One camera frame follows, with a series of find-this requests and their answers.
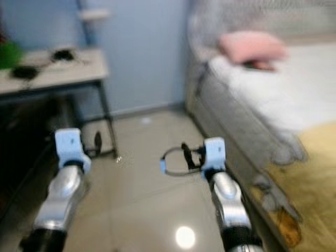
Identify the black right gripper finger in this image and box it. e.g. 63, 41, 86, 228
180, 141, 195, 172

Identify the white quilted mattress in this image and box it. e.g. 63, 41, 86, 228
189, 67, 309, 170

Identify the wooden desk with black legs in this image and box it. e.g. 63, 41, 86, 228
0, 47, 119, 158

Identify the yellow printed blanket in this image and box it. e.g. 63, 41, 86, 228
248, 122, 336, 252

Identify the white quilt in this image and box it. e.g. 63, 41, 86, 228
209, 44, 336, 138

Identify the pink pillow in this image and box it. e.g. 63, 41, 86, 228
218, 30, 289, 65

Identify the green plant pot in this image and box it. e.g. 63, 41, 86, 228
0, 41, 25, 70

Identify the white shelf on pole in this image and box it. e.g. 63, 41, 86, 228
76, 0, 112, 48

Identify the grey patterned headboard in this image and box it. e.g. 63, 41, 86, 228
188, 0, 336, 54

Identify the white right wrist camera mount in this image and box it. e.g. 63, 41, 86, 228
202, 137, 227, 177

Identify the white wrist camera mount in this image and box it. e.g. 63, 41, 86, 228
202, 137, 227, 177
54, 128, 91, 172

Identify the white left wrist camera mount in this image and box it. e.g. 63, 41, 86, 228
54, 128, 91, 172

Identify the black cable bundle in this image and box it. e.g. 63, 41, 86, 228
52, 48, 76, 61
13, 65, 39, 81

